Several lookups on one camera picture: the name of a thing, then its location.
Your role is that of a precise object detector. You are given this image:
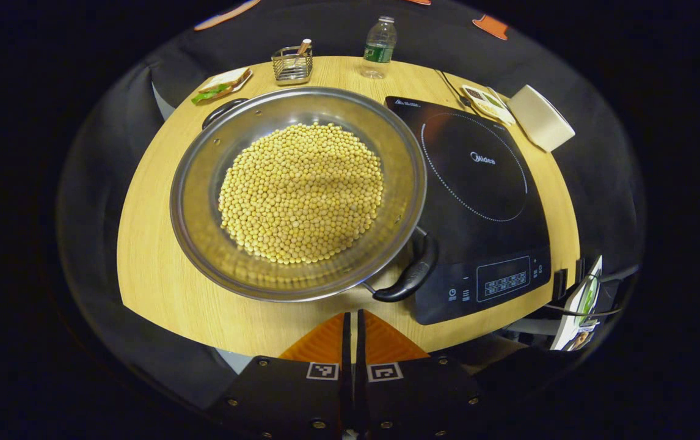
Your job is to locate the clear plastic water bottle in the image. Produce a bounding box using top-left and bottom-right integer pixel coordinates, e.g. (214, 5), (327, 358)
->
(360, 16), (398, 80)

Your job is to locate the metal wire basket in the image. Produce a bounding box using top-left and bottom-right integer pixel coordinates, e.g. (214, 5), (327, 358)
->
(271, 38), (314, 85)

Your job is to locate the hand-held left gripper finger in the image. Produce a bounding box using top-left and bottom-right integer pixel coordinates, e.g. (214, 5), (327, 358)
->
(356, 309), (497, 440)
(206, 310), (352, 440)

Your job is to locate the white divided bean dish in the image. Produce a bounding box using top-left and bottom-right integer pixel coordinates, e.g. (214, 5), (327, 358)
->
(460, 84), (517, 127)

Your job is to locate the pile of yellow soybeans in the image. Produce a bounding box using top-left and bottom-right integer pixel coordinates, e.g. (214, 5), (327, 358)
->
(218, 122), (385, 265)

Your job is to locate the black backdrop cloth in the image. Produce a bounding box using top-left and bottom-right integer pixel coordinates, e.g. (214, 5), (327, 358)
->
(57, 0), (647, 407)

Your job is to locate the white toaster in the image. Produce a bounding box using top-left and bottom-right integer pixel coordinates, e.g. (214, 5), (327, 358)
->
(507, 84), (576, 153)

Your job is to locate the stainless steel pot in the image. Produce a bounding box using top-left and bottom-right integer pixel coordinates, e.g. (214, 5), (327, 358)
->
(170, 86), (439, 304)

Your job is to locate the sandwich on plate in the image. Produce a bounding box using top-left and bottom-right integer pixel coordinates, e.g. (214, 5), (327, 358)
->
(191, 67), (253, 106)

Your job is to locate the black cooktop power cable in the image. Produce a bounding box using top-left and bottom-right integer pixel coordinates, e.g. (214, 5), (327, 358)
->
(434, 68), (473, 108)

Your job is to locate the black induction cooktop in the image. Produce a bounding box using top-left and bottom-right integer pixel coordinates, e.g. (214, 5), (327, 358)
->
(385, 96), (552, 326)

